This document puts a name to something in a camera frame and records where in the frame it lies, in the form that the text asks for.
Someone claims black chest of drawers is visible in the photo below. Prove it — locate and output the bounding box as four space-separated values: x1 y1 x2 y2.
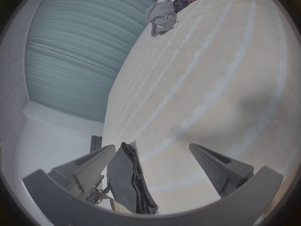
90 136 103 153

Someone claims blue-green curtain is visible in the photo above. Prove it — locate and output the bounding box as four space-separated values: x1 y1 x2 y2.
25 44 118 123
26 0 157 73

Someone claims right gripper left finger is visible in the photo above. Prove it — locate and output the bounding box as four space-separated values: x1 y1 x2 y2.
48 145 116 195

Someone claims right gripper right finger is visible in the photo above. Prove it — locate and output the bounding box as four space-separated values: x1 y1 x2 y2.
189 143 254 195

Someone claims bed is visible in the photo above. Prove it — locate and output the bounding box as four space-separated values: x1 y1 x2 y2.
102 0 301 217

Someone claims grey garment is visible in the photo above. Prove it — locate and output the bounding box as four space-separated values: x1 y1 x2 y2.
145 0 178 37

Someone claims black shiny garment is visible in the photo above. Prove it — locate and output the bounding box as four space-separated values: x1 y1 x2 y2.
173 0 191 12

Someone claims black T-shirt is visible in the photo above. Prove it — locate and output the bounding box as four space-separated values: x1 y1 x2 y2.
106 141 158 215

